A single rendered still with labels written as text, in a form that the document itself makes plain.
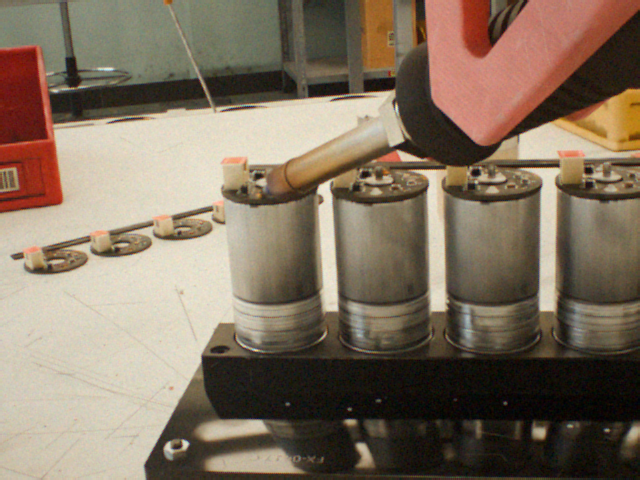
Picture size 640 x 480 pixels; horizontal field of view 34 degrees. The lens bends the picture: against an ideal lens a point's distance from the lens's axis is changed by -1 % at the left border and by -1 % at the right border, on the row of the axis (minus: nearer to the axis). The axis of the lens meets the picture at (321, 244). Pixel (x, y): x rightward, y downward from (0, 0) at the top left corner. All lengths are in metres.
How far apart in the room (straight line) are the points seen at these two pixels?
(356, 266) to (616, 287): 0.06
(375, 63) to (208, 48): 0.78
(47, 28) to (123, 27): 0.32
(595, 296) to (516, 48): 0.11
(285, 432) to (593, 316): 0.08
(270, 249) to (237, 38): 4.40
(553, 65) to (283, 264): 0.12
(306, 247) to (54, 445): 0.08
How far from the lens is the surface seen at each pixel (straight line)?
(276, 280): 0.26
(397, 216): 0.25
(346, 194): 0.25
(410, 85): 0.19
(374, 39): 4.32
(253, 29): 4.66
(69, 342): 0.34
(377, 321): 0.26
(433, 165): 0.28
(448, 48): 0.17
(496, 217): 0.25
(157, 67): 4.65
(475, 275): 0.26
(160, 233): 0.43
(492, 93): 0.17
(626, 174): 0.27
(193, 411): 0.27
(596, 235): 0.26
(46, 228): 0.46
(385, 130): 0.20
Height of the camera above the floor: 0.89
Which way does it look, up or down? 19 degrees down
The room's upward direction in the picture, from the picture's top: 4 degrees counter-clockwise
